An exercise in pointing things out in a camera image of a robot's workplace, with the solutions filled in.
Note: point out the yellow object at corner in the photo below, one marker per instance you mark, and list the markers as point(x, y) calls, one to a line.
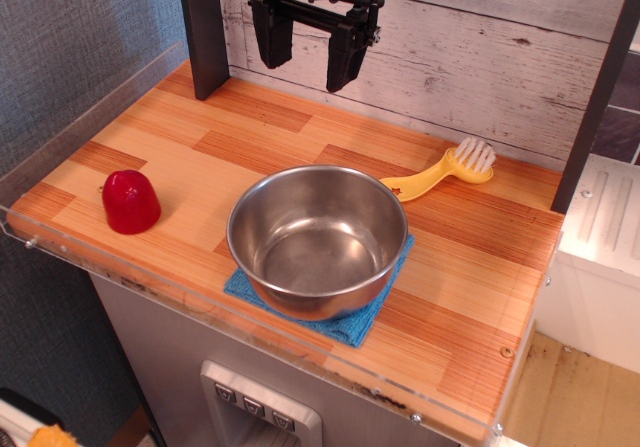
point(52, 436)

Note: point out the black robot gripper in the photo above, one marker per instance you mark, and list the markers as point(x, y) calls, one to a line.
point(273, 24)

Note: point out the red toy pepper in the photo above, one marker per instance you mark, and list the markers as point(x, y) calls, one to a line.
point(130, 202)

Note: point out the white toy cabinet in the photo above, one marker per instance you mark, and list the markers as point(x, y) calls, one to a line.
point(590, 299)

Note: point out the yellow dish brush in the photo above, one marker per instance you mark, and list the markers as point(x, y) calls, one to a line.
point(471, 161)

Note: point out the silver toy dispenser panel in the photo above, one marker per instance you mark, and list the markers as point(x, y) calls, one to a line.
point(247, 413)

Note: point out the silver metal pot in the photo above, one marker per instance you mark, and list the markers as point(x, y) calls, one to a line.
point(317, 242)

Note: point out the blue folded cloth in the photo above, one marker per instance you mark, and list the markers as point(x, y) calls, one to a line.
point(350, 330)

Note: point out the dark right shelf post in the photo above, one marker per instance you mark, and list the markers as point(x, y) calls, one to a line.
point(611, 67)

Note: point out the dark shelf post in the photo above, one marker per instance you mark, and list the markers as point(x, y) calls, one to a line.
point(205, 34)
point(611, 67)

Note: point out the dark left shelf post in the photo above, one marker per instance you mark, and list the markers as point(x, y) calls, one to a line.
point(205, 34)

